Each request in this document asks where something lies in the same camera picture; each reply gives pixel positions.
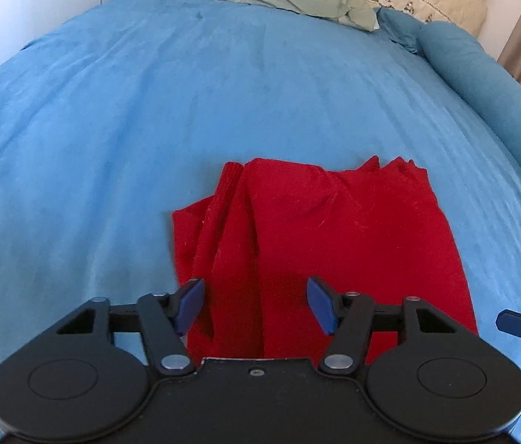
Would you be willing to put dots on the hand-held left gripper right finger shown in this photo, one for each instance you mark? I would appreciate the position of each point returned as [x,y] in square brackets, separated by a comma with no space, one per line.
[323,305]

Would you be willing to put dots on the blue bed sheet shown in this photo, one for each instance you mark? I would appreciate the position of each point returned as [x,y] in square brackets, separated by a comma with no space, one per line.
[149,125]

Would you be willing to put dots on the red knit sweater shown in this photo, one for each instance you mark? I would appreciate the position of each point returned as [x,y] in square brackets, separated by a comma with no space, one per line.
[325,240]

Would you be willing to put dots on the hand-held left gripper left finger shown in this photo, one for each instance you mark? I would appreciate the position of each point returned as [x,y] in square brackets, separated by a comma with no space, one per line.
[189,305]

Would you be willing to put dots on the blue bolster pillow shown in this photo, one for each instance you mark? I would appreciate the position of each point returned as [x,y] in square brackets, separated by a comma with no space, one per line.
[482,83]

